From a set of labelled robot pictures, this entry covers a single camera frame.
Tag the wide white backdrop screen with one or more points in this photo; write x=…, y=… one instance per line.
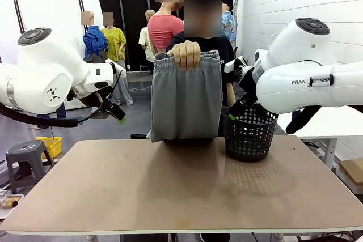
x=56, y=6

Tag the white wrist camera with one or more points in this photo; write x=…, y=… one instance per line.
x=235, y=65
x=117, y=67

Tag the yellow plastic crate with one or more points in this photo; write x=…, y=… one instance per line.
x=55, y=144

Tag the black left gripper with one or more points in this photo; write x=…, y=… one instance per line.
x=104, y=100

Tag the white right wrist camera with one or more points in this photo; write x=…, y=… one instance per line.
x=235, y=65

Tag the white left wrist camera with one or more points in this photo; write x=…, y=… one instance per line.
x=117, y=67

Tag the grey plastic stool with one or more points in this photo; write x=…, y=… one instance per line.
x=27, y=150

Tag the person's right hand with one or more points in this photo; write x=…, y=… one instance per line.
x=185, y=55

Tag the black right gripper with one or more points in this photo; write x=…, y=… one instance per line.
x=246, y=86

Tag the black perforated plastic basket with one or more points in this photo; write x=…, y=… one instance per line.
x=249, y=137

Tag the mannequin in cream shirt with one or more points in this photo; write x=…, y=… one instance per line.
x=144, y=38

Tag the person in black T-shirt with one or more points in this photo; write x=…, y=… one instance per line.
x=227, y=52

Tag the white tray with brown items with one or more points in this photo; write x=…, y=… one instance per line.
x=10, y=203

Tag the black seat behind table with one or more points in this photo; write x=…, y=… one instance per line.
x=139, y=136

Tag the brown cardboard box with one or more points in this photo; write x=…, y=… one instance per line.
x=353, y=169

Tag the mannequin in floral shirt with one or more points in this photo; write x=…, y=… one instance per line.
x=229, y=23

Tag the mannequin in yellow shirt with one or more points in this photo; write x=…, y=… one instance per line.
x=116, y=43

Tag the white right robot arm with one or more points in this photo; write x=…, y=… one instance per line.
x=300, y=69

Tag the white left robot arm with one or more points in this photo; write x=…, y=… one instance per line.
x=48, y=77

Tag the person's left forearm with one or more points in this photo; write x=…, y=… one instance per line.
x=231, y=94

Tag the grey shorts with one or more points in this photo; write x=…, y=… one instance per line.
x=185, y=100

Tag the black folding partition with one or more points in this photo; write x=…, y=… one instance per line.
x=130, y=4

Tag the mannequin in blue shirt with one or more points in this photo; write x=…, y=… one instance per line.
x=95, y=43

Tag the half mannequin in blue jeans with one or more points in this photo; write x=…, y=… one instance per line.
x=61, y=111

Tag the mannequin in pink top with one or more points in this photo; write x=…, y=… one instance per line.
x=164, y=29

